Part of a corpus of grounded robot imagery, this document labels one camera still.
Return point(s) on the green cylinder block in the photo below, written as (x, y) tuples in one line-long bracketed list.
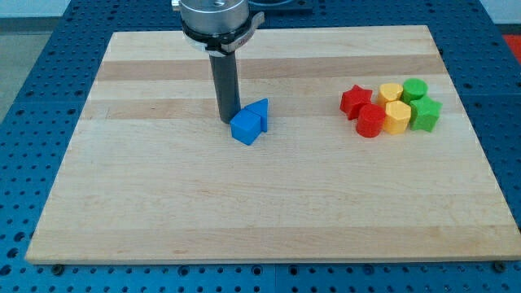
[(413, 89)]

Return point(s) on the green star block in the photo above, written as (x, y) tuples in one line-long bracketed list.
[(425, 113)]

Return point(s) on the red cylinder block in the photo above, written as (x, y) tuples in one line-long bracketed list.
[(370, 121)]

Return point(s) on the red star block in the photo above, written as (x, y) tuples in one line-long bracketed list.
[(353, 100)]

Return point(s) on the blue triangle block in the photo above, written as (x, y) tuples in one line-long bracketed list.
[(260, 108)]

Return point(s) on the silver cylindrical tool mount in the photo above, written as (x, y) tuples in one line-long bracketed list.
[(217, 27)]

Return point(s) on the yellow hexagon block front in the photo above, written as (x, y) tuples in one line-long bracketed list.
[(397, 118)]

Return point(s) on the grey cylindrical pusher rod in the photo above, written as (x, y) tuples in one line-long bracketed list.
[(226, 84)]

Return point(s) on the yellow pentagon block rear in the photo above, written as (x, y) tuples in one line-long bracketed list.
[(389, 92)]

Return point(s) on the blue cube block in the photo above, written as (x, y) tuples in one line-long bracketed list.
[(245, 127)]

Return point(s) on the light wooden board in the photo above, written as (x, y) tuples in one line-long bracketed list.
[(151, 175)]

